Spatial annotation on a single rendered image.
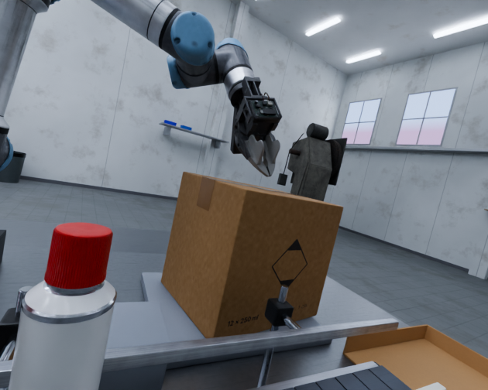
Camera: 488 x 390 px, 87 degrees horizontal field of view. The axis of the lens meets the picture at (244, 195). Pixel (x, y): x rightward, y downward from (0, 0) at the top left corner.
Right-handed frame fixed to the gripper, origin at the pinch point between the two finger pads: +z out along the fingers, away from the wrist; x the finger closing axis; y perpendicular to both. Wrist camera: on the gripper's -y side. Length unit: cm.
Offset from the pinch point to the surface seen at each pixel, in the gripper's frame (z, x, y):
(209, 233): 9.7, -13.4, -3.9
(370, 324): 30.8, 5.4, 5.4
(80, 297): 20.6, -28.9, 22.4
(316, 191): -168, 348, -391
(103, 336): 23.0, -28.1, 20.1
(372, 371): 37.8, 6.6, 0.1
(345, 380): 36.8, 0.4, 1.6
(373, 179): -255, 726, -538
